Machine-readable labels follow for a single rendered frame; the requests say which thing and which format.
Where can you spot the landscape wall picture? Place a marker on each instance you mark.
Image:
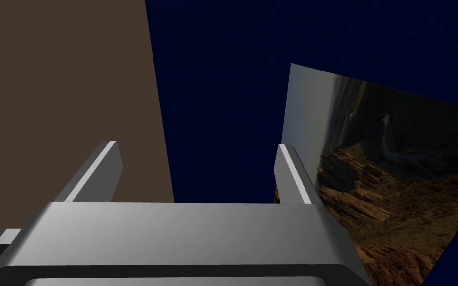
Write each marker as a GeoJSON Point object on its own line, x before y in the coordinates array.
{"type": "Point", "coordinates": [392, 174]}

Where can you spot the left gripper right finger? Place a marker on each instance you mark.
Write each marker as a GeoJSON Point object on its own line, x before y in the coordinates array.
{"type": "Point", "coordinates": [291, 178]}

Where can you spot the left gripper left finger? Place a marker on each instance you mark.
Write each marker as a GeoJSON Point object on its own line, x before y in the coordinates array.
{"type": "Point", "coordinates": [98, 177]}

